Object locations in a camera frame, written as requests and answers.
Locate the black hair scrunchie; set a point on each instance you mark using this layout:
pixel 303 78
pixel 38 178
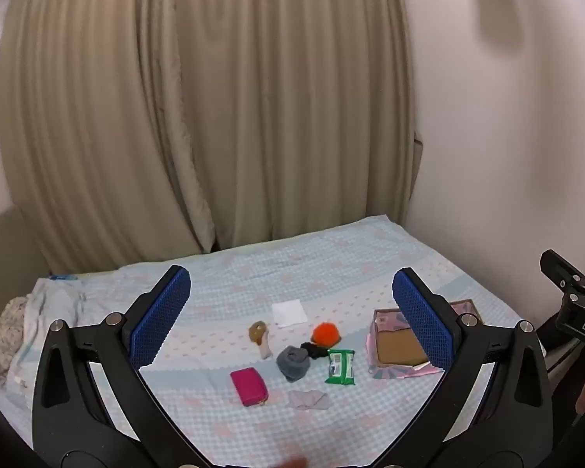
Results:
pixel 316 350

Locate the orange fluffy pompom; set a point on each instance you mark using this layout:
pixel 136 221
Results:
pixel 325 334

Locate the green wet wipes packet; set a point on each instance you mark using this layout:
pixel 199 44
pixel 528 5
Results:
pixel 340 366

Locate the beige padded headboard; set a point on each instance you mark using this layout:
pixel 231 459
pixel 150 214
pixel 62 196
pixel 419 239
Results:
pixel 9 248

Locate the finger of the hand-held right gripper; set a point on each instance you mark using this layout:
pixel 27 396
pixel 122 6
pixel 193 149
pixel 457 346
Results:
pixel 560 265

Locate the pink zip wallet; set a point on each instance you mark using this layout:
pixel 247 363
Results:
pixel 248 387

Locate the light blue crumpled blanket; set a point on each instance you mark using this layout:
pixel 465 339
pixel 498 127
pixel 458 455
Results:
pixel 53 312

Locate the floral cloth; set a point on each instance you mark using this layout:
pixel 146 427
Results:
pixel 2 341

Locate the pink cardboard box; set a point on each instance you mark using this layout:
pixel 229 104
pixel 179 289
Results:
pixel 395 346

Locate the grey sock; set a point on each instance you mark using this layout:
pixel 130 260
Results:
pixel 292 363

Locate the light grey cloth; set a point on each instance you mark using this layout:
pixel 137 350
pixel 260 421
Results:
pixel 309 399

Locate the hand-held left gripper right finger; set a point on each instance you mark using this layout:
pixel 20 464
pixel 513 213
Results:
pixel 424 321

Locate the beige curtain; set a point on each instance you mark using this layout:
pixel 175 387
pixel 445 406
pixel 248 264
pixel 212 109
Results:
pixel 224 107

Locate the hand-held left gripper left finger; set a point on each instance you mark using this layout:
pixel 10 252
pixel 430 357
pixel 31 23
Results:
pixel 158 321

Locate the light blue patterned bed sheet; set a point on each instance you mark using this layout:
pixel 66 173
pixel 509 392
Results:
pixel 321 263

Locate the white cloth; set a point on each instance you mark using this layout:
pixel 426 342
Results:
pixel 289 313

